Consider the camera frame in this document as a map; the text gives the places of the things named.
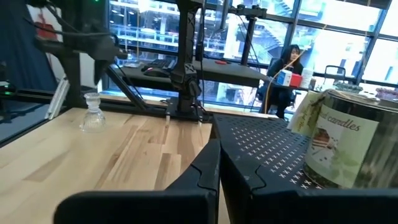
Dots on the candle tin with cake label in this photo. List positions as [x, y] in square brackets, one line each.
[342, 146]

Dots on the clear glass candlestick holder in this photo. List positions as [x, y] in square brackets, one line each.
[92, 119]

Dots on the white leaning panel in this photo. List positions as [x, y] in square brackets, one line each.
[57, 98]

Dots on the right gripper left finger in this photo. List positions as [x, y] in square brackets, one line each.
[199, 186]

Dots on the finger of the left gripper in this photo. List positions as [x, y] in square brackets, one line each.
[77, 49]
[107, 55]

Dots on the person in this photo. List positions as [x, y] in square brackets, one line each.
[284, 62]

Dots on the blue and white box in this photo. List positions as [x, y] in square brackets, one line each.
[284, 77]

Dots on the black perforated metal shelf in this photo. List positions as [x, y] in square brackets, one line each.
[264, 140]

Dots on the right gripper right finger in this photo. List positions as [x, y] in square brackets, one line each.
[245, 189]

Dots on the black computer mouse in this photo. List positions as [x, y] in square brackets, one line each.
[155, 72]

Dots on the small red desk item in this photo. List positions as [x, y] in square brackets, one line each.
[221, 62]

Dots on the black computer keyboard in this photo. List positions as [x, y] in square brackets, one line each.
[157, 63]

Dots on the black chair frame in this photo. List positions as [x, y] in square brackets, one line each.
[334, 69]

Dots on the black device with green light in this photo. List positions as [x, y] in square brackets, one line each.
[4, 90]

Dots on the white canister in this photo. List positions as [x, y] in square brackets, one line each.
[307, 77]

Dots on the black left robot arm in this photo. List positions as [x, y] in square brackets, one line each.
[186, 46]

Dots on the red and white poster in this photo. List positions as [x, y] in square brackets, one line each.
[46, 28]

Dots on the red box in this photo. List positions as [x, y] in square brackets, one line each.
[295, 80]

